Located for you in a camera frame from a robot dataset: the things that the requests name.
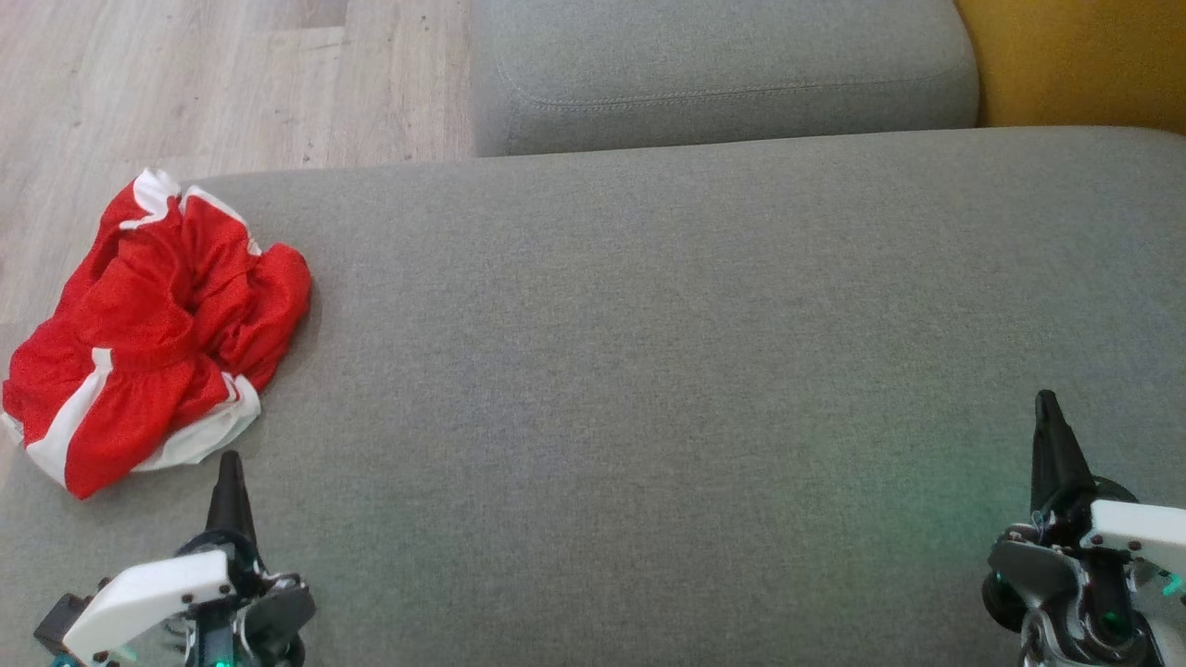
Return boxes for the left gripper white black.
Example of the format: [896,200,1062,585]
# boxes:
[63,451,316,667]

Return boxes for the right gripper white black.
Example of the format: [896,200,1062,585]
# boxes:
[984,390,1186,667]

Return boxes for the grey sofa seat cushion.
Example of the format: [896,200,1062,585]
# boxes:
[0,127,1186,667]

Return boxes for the grey sofa back cushion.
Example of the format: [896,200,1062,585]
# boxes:
[473,0,981,157]

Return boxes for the mustard yellow panel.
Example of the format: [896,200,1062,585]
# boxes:
[954,0,1186,136]

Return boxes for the red white basketball jersey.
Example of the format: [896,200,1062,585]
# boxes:
[56,167,313,390]

